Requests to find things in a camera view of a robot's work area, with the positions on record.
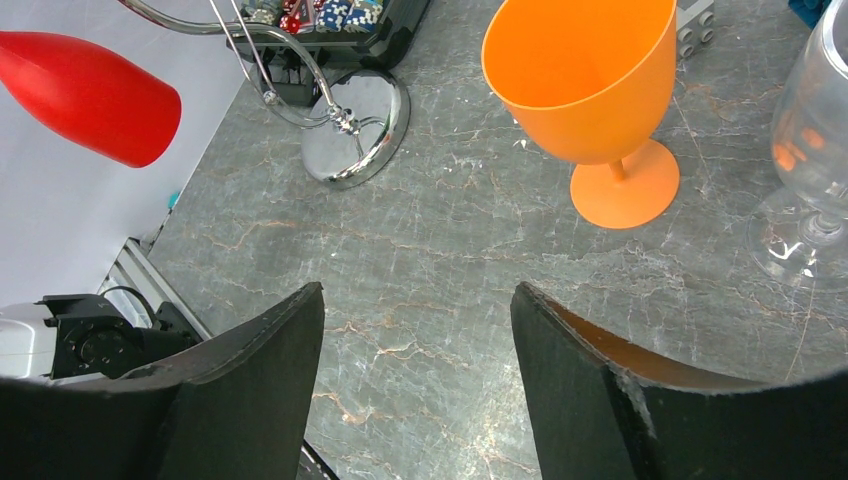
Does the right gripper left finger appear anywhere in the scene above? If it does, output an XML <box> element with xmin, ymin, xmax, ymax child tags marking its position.
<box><xmin>1</xmin><ymin>282</ymin><xmax>325</xmax><ymax>479</ymax></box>

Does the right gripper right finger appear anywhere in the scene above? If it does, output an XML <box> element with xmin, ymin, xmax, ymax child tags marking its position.
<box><xmin>510</xmin><ymin>282</ymin><xmax>847</xmax><ymax>479</ymax></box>

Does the orange plastic wine glass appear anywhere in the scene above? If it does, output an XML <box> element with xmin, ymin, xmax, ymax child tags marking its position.
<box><xmin>481</xmin><ymin>0</ymin><xmax>680</xmax><ymax>229</ymax></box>

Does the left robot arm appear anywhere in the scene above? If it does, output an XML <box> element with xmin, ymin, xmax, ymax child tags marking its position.
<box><xmin>1</xmin><ymin>286</ymin><xmax>203</xmax><ymax>383</ymax></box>

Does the chrome wine glass rack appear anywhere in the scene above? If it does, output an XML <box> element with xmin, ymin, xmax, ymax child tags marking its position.
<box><xmin>122</xmin><ymin>0</ymin><xmax>411</xmax><ymax>189</ymax></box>

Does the red plastic wine glass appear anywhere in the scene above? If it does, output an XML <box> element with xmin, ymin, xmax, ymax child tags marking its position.
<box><xmin>1</xmin><ymin>31</ymin><xmax>182</xmax><ymax>168</ymax></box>

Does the blue toy brick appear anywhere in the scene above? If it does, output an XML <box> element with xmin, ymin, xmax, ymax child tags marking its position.
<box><xmin>787</xmin><ymin>0</ymin><xmax>831</xmax><ymax>29</ymax></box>

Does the aluminium cable duct rail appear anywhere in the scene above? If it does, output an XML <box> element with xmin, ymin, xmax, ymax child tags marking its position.
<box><xmin>97</xmin><ymin>237</ymin><xmax>214</xmax><ymax>340</ymax></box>

